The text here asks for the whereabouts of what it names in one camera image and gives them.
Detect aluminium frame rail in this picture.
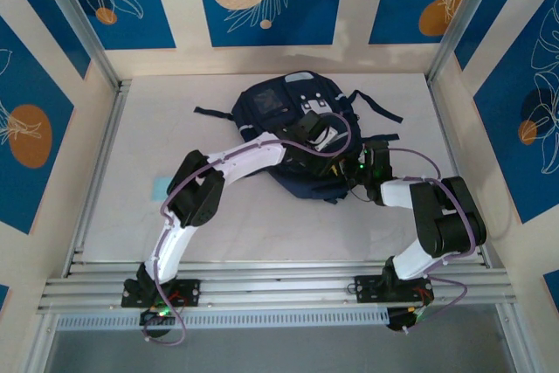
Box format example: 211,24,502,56
37,261,519,316

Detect grey slotted cable duct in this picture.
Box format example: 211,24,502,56
56,307,390,331

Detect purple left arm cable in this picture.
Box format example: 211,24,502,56
141,114,353,347

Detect navy blue backpack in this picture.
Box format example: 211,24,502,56
194,70,404,207

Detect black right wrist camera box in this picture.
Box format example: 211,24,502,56
368,140,393,169

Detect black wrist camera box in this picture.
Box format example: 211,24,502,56
368,140,393,169
287,111,341,152

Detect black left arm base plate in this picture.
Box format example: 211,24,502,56
121,277,202,307

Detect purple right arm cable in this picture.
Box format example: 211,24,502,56
388,148,480,335

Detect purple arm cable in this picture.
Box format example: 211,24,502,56
141,114,353,347
388,148,480,335

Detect aluminium corner post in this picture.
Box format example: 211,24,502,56
426,0,502,86
32,0,122,91

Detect aluminium table side rail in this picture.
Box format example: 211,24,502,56
426,78,493,269
65,79,132,276

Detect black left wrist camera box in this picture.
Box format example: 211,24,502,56
287,111,341,152

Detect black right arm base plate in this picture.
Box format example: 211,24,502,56
354,274,436,304

